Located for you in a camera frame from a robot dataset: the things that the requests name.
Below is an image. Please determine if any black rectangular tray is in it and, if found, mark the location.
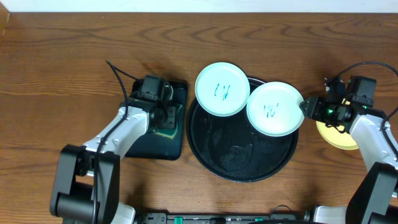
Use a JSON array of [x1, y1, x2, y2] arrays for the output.
[[126, 80, 188, 161]]

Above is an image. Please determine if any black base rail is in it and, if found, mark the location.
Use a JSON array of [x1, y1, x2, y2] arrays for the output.
[[133, 213, 310, 224]]

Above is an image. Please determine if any green and yellow sponge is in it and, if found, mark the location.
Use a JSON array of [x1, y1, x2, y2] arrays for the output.
[[154, 103, 183, 139]]

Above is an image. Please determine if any yellow round plate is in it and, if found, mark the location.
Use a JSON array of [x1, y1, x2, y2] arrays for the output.
[[316, 121, 359, 150]]

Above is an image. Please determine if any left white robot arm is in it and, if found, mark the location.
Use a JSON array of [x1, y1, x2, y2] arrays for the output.
[[50, 75, 178, 223]]

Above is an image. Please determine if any black round tray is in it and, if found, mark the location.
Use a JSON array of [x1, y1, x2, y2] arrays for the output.
[[187, 78, 299, 182]]

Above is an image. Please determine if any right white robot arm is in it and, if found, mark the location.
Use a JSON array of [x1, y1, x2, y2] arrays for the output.
[[300, 76, 397, 224]]

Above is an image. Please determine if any left black cable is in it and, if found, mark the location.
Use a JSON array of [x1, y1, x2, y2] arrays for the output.
[[92, 60, 141, 224]]

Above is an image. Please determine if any light blue plate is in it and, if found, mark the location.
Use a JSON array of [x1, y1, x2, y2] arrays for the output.
[[195, 62, 250, 117], [246, 82, 304, 137]]

